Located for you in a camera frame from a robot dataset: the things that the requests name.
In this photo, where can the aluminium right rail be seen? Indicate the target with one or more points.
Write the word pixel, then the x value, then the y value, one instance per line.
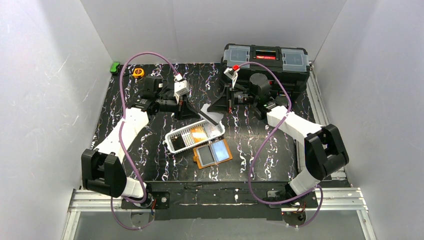
pixel 331 139

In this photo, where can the orange leather card holder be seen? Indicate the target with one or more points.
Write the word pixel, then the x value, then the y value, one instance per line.
pixel 212 153

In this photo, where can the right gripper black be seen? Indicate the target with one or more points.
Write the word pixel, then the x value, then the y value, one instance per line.
pixel 228 99

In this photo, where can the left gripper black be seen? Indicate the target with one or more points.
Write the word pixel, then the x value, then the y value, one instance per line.
pixel 179 108

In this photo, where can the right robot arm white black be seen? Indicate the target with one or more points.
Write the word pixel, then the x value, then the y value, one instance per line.
pixel 319 118

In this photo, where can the white plastic basket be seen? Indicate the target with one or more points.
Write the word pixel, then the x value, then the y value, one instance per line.
pixel 190 136

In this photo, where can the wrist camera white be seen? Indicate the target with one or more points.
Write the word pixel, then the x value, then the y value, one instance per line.
pixel 232 74
pixel 181 87

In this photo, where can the black red toolbox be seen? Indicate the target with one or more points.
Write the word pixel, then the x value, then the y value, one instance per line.
pixel 290 65

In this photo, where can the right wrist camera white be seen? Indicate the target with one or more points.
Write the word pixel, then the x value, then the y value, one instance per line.
pixel 232 74

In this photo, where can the aluminium rail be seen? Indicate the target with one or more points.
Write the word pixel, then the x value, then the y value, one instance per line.
pixel 334 199
pixel 331 139

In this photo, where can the yellow tape measure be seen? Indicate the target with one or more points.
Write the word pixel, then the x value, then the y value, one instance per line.
pixel 138 73

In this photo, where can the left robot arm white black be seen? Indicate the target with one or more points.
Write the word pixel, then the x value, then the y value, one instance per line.
pixel 101 167

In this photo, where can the black VIP card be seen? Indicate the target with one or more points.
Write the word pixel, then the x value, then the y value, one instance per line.
pixel 177 142

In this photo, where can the green small object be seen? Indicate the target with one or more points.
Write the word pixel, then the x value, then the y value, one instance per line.
pixel 114 69

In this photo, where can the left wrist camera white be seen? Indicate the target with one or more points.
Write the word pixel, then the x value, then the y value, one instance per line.
pixel 181 87

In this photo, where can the aluminium front rail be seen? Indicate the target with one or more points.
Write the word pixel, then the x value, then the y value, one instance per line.
pixel 334 199

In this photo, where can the grey plastic case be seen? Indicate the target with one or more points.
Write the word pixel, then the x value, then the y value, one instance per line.
pixel 315 157

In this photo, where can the white patterned card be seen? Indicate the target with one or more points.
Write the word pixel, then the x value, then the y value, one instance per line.
pixel 213 118

